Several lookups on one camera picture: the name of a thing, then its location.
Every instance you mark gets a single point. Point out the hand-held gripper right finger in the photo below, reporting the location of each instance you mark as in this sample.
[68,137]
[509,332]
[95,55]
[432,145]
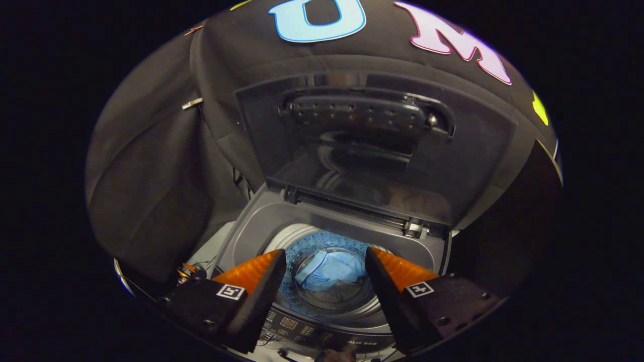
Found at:
[390,301]

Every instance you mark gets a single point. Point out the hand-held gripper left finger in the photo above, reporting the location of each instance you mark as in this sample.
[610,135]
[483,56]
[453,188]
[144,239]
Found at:
[259,301]

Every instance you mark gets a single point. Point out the light blue shirt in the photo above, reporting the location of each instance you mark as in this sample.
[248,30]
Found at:
[329,271]

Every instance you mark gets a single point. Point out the dark washing machine lid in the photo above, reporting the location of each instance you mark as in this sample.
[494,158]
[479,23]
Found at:
[382,166]

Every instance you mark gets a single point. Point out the small silver clip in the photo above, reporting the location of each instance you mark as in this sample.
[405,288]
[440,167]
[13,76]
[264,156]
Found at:
[192,103]

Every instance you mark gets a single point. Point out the small brown clip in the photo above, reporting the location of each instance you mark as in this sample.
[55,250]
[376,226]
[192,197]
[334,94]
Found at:
[193,30]

